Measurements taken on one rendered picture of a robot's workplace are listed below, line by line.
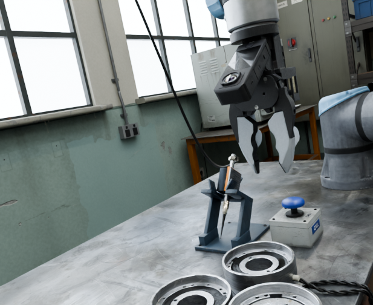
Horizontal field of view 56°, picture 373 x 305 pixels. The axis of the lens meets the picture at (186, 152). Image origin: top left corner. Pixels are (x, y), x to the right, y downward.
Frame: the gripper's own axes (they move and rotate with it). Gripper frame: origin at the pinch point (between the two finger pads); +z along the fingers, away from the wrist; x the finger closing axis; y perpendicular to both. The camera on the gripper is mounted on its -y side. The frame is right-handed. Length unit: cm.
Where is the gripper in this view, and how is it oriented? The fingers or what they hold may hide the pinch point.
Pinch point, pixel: (268, 166)
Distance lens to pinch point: 54.4
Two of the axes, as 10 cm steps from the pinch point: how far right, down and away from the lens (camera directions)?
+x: -7.8, 0.6, 6.3
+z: 1.9, 9.7, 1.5
